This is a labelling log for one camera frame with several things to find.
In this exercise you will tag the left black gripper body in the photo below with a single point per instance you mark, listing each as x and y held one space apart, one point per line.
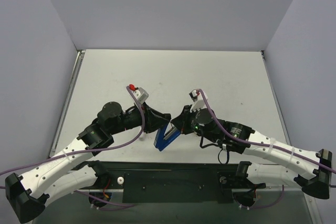
147 119

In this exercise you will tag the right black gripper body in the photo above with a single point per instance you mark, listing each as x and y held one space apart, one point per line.
187 119

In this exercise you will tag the white stapler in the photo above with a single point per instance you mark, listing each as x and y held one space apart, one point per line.
142 137

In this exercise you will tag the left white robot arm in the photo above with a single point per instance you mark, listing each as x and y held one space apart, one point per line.
29 193

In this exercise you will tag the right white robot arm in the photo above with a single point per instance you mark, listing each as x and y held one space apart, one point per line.
309 170

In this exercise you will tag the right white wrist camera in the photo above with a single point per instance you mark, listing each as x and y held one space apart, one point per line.
198 100

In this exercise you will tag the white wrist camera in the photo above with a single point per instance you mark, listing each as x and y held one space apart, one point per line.
139 93
198 100

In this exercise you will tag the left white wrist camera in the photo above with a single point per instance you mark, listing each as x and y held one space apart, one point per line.
139 93

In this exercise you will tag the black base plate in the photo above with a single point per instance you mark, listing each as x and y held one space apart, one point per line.
174 182

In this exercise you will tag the aluminium frame rail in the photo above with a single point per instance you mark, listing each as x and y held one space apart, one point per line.
73 80

